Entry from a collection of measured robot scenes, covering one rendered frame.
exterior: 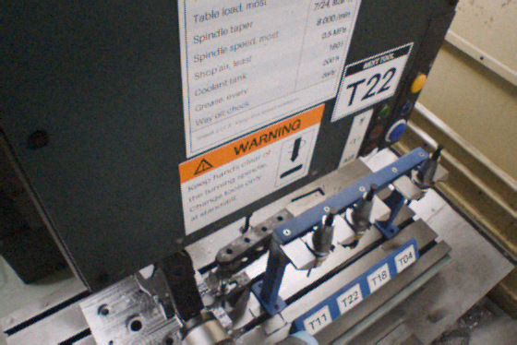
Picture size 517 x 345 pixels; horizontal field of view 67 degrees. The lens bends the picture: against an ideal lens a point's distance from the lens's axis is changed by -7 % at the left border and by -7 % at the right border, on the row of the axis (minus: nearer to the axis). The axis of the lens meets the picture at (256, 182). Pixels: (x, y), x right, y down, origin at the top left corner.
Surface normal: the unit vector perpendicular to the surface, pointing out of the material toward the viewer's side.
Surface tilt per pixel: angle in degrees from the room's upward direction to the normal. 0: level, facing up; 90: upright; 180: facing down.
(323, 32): 90
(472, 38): 90
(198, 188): 90
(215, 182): 90
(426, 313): 24
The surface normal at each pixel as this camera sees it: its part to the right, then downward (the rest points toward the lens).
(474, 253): -0.26, -0.41
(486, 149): -0.82, 0.40
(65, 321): 0.07, -0.63
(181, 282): 0.55, 0.23
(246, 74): 0.56, 0.66
